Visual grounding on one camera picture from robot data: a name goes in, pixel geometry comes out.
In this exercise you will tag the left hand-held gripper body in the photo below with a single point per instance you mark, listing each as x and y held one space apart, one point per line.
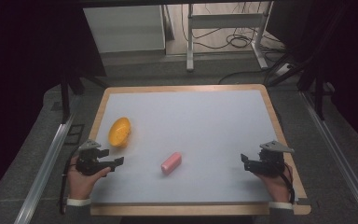
88 163

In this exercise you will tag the white metal desk frame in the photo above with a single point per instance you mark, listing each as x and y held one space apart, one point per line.
227 21

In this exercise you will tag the orange fruit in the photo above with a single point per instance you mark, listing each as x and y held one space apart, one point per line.
119 132

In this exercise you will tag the black curtain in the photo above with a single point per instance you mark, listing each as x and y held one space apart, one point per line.
348 62
21 77

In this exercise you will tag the aluminium rail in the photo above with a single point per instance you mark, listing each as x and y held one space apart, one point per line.
338 155
45 174

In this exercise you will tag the person's right hand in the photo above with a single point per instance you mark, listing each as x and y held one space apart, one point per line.
278 188

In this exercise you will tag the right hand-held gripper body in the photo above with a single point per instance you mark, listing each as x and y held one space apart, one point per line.
268 165

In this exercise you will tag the person's left hand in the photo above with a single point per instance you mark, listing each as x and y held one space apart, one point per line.
79 185

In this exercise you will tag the white power strip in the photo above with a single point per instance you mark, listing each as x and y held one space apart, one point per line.
283 70

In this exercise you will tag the black metal stand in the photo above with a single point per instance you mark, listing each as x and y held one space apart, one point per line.
65 93
318 90

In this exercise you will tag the white cabinet panel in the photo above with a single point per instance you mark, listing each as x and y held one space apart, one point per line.
124 28

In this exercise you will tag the pink soap bar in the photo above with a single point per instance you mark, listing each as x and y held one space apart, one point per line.
171 163

